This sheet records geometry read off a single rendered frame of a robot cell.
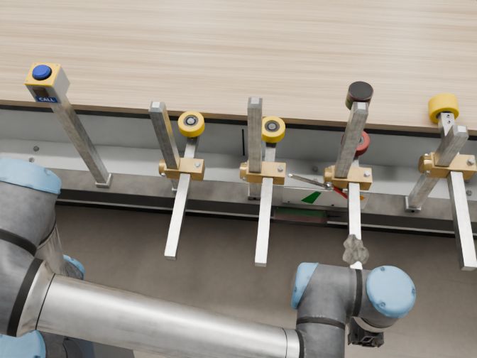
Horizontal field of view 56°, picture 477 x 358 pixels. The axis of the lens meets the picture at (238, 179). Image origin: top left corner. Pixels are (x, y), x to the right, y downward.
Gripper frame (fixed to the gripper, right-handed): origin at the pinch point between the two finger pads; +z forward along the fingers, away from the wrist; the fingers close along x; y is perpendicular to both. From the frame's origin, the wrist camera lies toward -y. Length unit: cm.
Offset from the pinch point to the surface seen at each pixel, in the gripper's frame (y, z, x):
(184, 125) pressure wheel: -53, -8, -50
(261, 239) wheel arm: -20.1, -2.5, -24.8
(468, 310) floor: -30, 83, 65
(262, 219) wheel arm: -25.9, -2.6, -24.7
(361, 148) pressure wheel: -48.3, -7.9, 2.6
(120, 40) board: -90, -7, -79
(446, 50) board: -90, -7, 33
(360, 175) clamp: -41.4, -4.2, 2.6
